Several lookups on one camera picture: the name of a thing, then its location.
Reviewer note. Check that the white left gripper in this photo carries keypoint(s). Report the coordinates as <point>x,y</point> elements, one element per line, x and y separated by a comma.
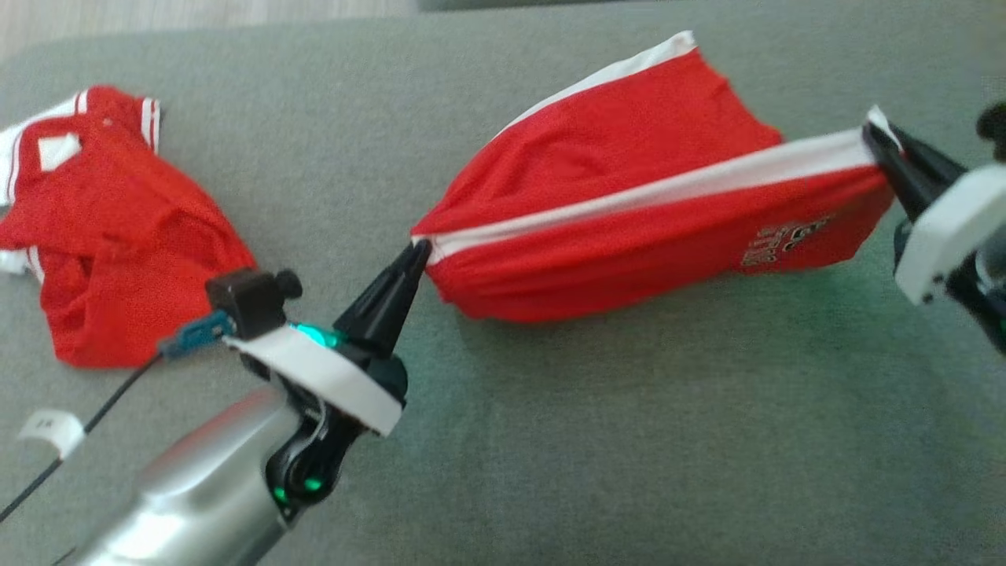
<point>330,369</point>

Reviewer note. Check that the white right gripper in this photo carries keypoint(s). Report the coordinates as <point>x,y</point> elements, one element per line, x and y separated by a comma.
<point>947,228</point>

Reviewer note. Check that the red shorts white stripe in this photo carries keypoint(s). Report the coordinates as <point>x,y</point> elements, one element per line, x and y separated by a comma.
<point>629,236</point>

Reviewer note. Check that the red jersey white sleeves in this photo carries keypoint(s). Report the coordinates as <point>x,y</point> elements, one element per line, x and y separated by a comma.
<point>118,236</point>

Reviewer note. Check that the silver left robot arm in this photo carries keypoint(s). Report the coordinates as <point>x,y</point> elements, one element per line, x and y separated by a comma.
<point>196,487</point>

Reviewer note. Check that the large grey sofa seat cushion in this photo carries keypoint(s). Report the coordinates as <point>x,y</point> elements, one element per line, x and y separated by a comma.
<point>629,432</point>

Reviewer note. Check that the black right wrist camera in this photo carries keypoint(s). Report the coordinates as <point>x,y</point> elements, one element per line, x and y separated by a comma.
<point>994,126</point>

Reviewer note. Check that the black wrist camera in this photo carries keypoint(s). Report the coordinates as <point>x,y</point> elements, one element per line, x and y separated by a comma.
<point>994,126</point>
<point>247,303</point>

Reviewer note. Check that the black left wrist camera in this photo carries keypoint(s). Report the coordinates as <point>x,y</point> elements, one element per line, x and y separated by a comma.
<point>247,303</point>

